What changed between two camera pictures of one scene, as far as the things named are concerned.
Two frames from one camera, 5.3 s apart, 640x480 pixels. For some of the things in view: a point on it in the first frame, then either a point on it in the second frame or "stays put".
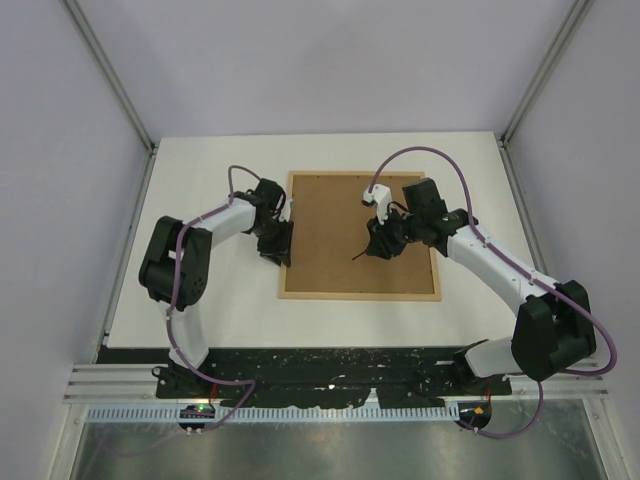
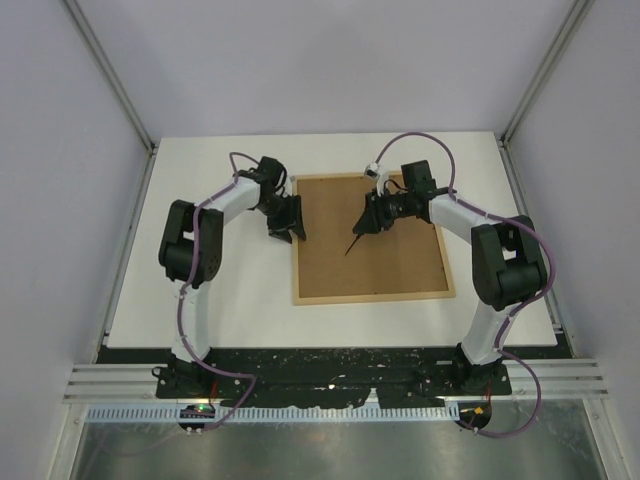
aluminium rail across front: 560,380 stays put
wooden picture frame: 331,259 stays put
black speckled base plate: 314,377 stays put
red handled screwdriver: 359,254 → 359,231
